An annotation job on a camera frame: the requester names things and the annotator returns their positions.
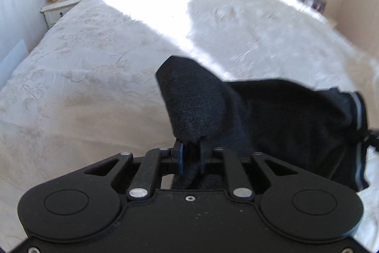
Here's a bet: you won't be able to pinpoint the cream carved nightstand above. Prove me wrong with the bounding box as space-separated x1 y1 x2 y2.
322 15 338 30

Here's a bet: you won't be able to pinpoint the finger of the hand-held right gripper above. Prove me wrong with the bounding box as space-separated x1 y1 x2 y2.
364 130 379 153

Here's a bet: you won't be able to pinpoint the brown photo frame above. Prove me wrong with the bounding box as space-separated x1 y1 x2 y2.
310 0 327 12

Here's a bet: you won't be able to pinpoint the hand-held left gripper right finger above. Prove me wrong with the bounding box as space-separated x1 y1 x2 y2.
199 142 298 201

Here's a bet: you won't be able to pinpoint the white embroidered bedspread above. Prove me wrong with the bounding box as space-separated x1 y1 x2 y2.
0 0 379 250

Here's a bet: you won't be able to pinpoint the dark grey pants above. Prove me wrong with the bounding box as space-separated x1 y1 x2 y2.
155 56 369 193

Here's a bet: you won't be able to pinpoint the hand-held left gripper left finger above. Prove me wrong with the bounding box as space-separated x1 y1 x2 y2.
84 140 185 201

